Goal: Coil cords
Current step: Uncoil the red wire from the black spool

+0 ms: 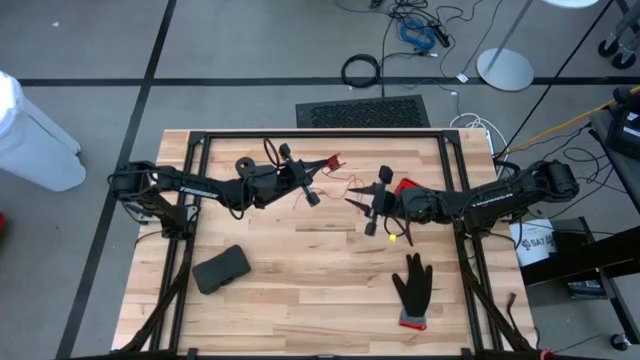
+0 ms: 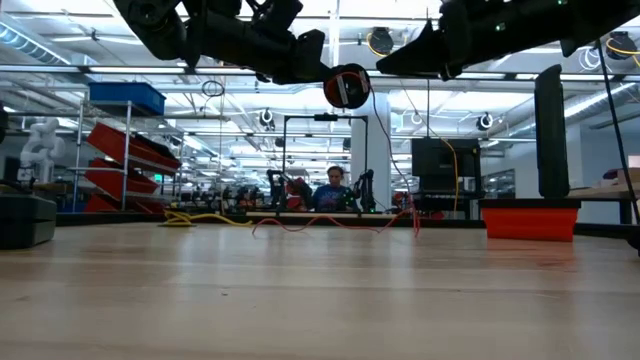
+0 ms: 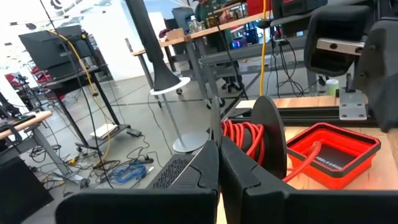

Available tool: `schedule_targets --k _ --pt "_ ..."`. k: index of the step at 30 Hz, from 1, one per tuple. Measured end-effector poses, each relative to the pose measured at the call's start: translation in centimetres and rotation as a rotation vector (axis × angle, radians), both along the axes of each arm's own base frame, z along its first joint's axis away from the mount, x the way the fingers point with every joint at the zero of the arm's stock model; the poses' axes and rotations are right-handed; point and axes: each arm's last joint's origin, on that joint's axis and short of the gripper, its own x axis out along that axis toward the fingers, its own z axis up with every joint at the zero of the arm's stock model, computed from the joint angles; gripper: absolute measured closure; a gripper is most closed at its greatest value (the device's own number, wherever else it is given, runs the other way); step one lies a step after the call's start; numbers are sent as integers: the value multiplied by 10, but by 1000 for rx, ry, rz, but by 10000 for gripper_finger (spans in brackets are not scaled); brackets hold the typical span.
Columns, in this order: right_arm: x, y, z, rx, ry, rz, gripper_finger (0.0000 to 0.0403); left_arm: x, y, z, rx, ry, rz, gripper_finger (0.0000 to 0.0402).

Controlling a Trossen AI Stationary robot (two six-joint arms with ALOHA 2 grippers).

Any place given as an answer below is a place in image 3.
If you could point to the black power strip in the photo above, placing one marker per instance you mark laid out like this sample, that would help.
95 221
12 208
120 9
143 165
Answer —
146 160

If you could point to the grey metal desk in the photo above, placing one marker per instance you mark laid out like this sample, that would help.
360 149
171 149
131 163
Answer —
248 51

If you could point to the wood-edged bench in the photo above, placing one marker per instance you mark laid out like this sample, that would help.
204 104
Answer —
28 121

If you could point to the wood-topped work table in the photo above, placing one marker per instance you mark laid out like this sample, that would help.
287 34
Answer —
217 29

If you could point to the black floor vent grille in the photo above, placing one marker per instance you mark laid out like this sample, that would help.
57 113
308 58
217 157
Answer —
171 174

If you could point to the black power brick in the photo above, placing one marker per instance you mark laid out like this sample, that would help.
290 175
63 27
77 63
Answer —
134 132

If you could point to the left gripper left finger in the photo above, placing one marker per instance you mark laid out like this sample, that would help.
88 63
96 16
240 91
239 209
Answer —
140 208

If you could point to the black floor box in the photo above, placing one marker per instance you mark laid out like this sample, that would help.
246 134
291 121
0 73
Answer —
21 193

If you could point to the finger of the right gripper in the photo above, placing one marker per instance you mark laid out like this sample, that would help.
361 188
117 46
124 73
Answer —
382 68

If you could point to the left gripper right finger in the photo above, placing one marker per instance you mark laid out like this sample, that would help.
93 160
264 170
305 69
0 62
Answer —
280 208

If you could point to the black electronics box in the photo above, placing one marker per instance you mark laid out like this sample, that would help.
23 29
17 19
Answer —
301 7

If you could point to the red collapsible tray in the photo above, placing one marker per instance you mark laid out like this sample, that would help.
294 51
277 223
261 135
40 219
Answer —
357 168

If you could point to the cardboard box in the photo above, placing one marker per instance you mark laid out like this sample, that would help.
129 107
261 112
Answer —
175 35

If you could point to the black monitor on cart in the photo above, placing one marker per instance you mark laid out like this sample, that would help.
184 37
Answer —
46 49

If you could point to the white flat pad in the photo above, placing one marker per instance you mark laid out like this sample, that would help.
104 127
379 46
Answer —
104 131

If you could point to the green cup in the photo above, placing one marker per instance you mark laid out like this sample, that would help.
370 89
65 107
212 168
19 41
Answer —
332 88

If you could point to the red plastic tote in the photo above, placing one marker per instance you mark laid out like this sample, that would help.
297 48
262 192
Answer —
258 7

